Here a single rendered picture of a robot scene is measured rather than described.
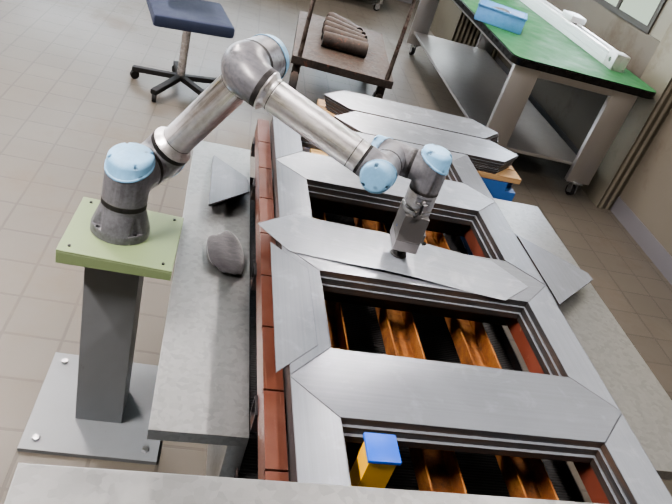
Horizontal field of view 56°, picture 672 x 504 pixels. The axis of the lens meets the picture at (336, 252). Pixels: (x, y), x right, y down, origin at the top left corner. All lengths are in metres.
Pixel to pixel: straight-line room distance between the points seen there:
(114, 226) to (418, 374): 0.86
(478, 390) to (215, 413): 0.55
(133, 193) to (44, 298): 1.06
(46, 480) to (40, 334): 1.70
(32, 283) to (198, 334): 1.28
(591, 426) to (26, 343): 1.84
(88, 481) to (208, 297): 0.90
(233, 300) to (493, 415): 0.71
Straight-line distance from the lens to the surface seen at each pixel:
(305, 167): 1.96
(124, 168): 1.64
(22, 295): 2.67
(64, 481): 0.83
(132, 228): 1.73
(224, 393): 1.43
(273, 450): 1.17
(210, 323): 1.58
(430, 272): 1.65
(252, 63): 1.46
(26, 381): 2.36
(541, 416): 1.42
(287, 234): 1.61
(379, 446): 1.15
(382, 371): 1.32
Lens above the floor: 1.73
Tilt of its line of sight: 33 degrees down
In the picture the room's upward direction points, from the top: 18 degrees clockwise
